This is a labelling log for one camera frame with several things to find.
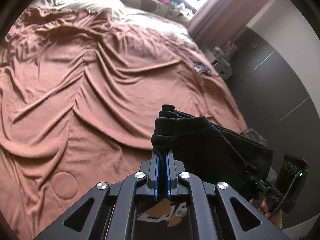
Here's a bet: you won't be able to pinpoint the black bear print t-shirt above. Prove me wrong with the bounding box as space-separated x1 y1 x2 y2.
135 103 275 228

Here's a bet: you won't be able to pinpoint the folded grey clothes stack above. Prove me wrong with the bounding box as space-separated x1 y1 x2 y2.
241 127 267 147

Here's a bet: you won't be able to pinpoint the person right hand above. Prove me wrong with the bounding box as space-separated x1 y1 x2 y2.
248 197 284 230

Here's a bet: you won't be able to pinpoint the black power box green light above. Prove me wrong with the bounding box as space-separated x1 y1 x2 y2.
276 154 309 201

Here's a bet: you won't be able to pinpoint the brown bed blanket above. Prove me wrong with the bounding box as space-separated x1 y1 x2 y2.
1 6 246 239

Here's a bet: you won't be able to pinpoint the small items on bed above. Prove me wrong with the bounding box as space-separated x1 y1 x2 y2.
175 42 213 77

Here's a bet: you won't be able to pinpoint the white bedside table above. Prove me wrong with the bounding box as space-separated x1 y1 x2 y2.
201 41 238 81

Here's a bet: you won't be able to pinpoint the beige pillow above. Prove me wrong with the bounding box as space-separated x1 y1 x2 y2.
32 0 190 28

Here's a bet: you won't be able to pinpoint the bear pattern window cushion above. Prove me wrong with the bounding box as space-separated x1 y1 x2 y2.
120 0 190 25

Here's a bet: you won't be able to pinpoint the right pink curtain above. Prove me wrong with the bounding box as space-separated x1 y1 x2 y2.
187 0 269 47

